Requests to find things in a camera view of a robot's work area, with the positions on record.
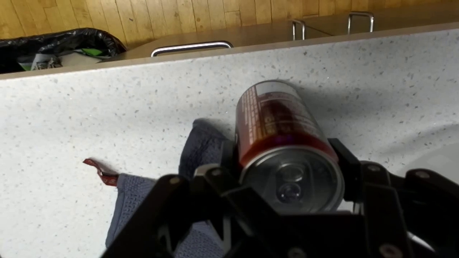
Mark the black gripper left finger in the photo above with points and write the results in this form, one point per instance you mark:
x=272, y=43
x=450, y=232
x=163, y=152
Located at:
x=233, y=209

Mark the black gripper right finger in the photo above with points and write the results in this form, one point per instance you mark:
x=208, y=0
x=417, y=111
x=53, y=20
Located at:
x=414, y=215

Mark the red soda can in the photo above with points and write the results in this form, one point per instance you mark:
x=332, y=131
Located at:
x=282, y=152

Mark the dark blue cloth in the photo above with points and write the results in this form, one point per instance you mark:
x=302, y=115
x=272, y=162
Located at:
x=165, y=217

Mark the wooden drawer with handle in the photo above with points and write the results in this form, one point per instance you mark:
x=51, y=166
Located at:
x=294, y=29

